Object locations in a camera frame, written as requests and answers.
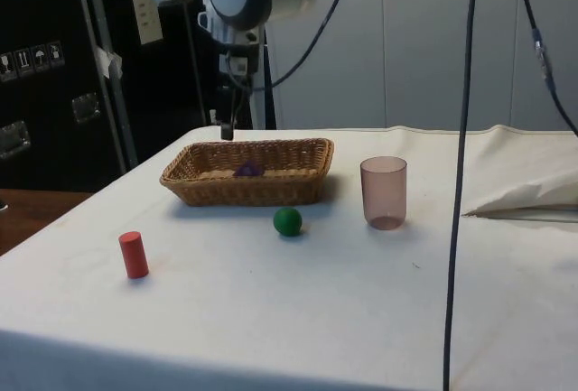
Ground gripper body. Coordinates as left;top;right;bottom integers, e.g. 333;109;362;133
219;42;263;90

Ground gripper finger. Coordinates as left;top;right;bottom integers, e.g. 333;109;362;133
220;87;241;141

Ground purple triangular block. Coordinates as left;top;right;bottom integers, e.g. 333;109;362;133
233;160;265;179

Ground wicker basket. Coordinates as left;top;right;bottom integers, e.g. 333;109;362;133
159;137;336;208

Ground red cylinder block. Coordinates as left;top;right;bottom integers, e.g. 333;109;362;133
117;230;151;280

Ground green ball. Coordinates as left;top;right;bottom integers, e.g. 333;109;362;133
273;207;303;238

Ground see-through pink cup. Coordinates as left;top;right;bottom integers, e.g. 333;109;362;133
359;155;408;231

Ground black cabinet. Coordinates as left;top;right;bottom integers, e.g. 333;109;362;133
0;0;277;193

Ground black cable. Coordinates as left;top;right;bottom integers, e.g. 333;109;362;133
269;0;359;88
512;0;578;135
443;0;481;391

